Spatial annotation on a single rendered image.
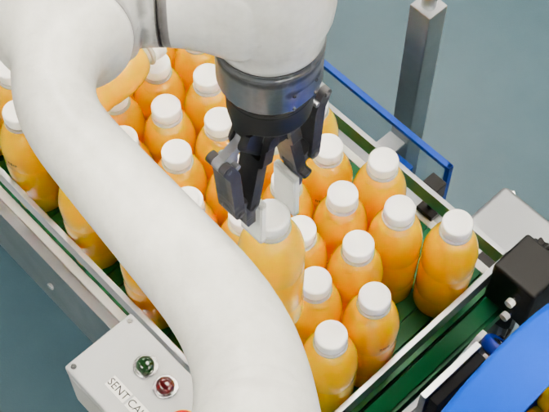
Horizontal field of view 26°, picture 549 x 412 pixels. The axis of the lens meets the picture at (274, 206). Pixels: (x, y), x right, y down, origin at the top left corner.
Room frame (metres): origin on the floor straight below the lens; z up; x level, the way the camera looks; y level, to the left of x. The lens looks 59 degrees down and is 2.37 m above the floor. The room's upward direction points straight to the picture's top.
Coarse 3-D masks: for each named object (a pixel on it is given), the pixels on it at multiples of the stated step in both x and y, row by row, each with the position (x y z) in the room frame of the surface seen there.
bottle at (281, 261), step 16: (240, 240) 0.59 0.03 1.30; (256, 240) 0.58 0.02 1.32; (272, 240) 0.58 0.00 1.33; (288, 240) 0.58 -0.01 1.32; (256, 256) 0.57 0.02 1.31; (272, 256) 0.57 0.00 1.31; (288, 256) 0.57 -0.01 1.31; (304, 256) 0.59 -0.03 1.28; (272, 272) 0.56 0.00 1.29; (288, 272) 0.56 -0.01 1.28; (304, 272) 0.59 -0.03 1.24; (288, 288) 0.56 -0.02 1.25; (288, 304) 0.56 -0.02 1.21
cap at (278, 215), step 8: (264, 200) 0.61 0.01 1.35; (272, 200) 0.61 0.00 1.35; (272, 208) 0.60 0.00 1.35; (280, 208) 0.60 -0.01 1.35; (288, 208) 0.60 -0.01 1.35; (272, 216) 0.59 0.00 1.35; (280, 216) 0.59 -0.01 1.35; (288, 216) 0.59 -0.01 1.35; (272, 224) 0.58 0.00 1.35; (280, 224) 0.58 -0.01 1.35; (288, 224) 0.59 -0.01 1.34; (272, 232) 0.58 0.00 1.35; (280, 232) 0.58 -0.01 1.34
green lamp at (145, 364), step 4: (144, 356) 0.55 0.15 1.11; (148, 356) 0.55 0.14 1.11; (140, 360) 0.54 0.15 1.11; (144, 360) 0.54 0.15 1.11; (148, 360) 0.54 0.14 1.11; (152, 360) 0.54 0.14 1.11; (136, 364) 0.54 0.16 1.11; (140, 364) 0.54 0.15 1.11; (144, 364) 0.54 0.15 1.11; (148, 364) 0.54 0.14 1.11; (152, 364) 0.54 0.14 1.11; (136, 368) 0.53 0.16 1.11; (140, 368) 0.53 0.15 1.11; (144, 368) 0.53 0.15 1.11; (148, 368) 0.53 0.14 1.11; (152, 368) 0.53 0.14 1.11; (140, 372) 0.53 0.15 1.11; (144, 372) 0.53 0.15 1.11; (148, 372) 0.53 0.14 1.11
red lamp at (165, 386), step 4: (164, 376) 0.52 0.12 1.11; (160, 380) 0.52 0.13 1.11; (164, 380) 0.52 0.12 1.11; (168, 380) 0.52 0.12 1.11; (172, 380) 0.52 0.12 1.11; (156, 384) 0.51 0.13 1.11; (160, 384) 0.51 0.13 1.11; (164, 384) 0.51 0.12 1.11; (168, 384) 0.51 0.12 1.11; (172, 384) 0.51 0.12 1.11; (156, 388) 0.51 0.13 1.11; (160, 388) 0.51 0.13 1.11; (164, 388) 0.51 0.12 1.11; (168, 388) 0.51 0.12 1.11; (172, 388) 0.51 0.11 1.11; (160, 392) 0.50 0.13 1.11; (164, 392) 0.50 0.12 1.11; (168, 392) 0.50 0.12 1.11
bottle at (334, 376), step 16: (320, 352) 0.56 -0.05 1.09; (352, 352) 0.57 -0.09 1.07; (320, 368) 0.55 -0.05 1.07; (336, 368) 0.55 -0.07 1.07; (352, 368) 0.56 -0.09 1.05; (320, 384) 0.54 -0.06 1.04; (336, 384) 0.54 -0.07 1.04; (352, 384) 0.56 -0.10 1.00; (320, 400) 0.54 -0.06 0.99; (336, 400) 0.54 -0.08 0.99
